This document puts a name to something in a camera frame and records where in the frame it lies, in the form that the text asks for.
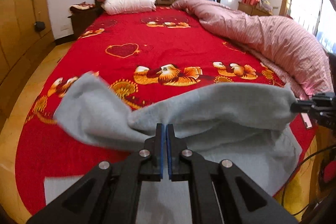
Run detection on grey pants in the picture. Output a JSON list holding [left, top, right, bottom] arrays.
[[55, 73, 301, 223]]

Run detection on white pink smartphone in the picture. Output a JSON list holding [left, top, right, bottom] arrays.
[[300, 113, 313, 130]]

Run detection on pink striped duvet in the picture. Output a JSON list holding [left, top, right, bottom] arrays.
[[171, 0, 334, 99]]

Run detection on window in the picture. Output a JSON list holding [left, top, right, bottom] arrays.
[[288, 0, 335, 53]]

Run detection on red patterned bed blanket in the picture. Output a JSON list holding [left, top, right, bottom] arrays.
[[15, 6, 318, 216]]

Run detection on dark wooden nightstand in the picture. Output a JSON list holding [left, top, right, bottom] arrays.
[[68, 6, 103, 39]]

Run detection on wooden wardrobe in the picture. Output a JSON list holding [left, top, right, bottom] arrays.
[[0, 0, 56, 83]]

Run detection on folded cloth on nightstand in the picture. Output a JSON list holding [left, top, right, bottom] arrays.
[[70, 2, 95, 11]]

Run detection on white lower pillow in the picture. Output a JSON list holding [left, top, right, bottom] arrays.
[[101, 0, 156, 15]]

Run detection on black cable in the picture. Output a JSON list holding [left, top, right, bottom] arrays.
[[280, 144, 336, 217]]

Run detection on black wall-mounted device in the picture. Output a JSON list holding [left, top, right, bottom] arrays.
[[34, 21, 46, 32]]

